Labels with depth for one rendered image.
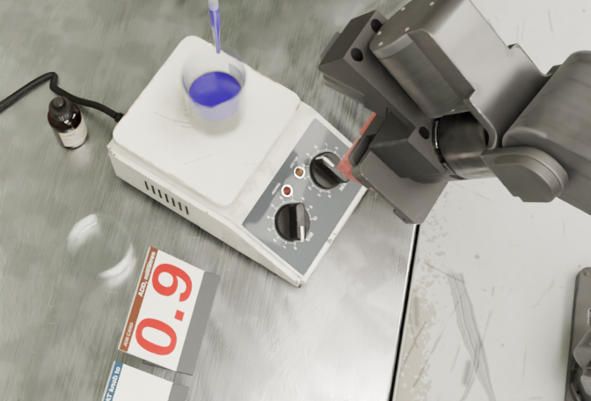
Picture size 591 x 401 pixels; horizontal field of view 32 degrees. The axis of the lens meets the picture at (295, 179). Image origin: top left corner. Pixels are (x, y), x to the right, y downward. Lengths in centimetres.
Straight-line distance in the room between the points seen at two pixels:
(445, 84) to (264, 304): 34
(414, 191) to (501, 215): 22
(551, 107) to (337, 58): 15
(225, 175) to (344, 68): 21
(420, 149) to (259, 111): 22
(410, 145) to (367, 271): 25
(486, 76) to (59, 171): 46
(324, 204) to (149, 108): 17
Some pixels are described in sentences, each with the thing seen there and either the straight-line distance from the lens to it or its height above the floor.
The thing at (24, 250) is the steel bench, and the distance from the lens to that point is 94.
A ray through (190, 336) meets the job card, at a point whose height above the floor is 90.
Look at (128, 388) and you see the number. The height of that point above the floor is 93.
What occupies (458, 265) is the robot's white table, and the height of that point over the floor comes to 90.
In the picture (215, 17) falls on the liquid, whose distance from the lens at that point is 72.
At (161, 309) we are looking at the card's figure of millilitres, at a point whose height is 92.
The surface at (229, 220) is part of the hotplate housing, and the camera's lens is 85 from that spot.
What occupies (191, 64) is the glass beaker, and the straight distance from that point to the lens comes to 82.
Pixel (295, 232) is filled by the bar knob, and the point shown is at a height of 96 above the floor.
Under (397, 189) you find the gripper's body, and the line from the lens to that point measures 73.
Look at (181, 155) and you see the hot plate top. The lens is 85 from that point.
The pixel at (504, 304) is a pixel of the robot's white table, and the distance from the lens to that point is 93.
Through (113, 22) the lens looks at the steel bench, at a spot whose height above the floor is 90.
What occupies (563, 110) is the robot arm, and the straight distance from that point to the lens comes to 59.
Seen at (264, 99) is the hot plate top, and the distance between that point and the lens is 87.
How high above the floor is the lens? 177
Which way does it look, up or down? 68 degrees down
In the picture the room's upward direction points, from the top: 5 degrees clockwise
